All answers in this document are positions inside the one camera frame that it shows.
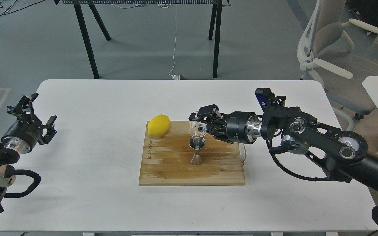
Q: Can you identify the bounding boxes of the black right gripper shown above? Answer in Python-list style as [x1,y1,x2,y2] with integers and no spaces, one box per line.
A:
[189,104,262,144]

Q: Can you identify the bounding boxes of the small clear glass cup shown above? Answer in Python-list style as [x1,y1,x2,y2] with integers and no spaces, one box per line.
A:
[189,121,207,138]

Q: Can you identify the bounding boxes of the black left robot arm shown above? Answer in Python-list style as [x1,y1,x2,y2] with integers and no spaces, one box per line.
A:
[0,93,57,213]

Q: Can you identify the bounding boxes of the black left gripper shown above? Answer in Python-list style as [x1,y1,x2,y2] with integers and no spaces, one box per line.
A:
[1,93,57,154]

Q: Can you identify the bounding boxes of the black metal frame table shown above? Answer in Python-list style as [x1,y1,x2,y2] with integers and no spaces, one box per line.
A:
[54,0,230,79]

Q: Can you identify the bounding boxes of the white power cable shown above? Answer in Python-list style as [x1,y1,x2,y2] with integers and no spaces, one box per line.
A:
[168,5,181,80]

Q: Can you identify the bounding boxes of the white office chair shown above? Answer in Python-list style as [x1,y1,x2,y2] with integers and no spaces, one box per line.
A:
[297,0,378,131]

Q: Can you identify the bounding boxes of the steel double jigger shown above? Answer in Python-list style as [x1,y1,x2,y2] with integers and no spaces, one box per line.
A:
[189,137,206,165]

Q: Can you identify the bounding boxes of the wooden cutting board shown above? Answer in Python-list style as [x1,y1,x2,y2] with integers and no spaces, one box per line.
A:
[139,121,245,186]

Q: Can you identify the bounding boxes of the yellow lemon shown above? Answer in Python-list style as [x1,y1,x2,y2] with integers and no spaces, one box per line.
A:
[147,114,170,138]

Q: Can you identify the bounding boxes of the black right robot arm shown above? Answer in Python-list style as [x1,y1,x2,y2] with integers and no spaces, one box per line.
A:
[189,88,378,192]

